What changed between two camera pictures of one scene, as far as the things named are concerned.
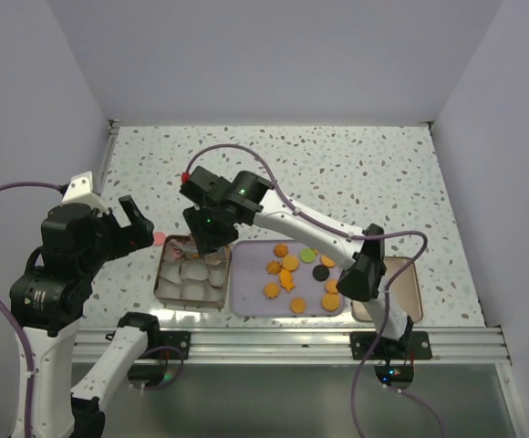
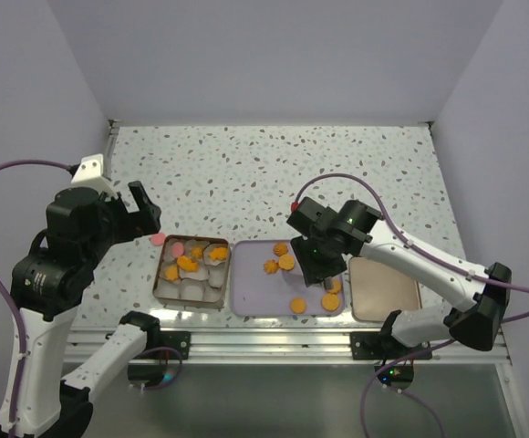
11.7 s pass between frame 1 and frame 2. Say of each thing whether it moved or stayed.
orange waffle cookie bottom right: stayed
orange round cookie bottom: stayed
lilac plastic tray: stayed
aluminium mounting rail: stayed
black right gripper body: moved
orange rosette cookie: stayed
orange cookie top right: stayed
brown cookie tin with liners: stayed
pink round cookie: stayed
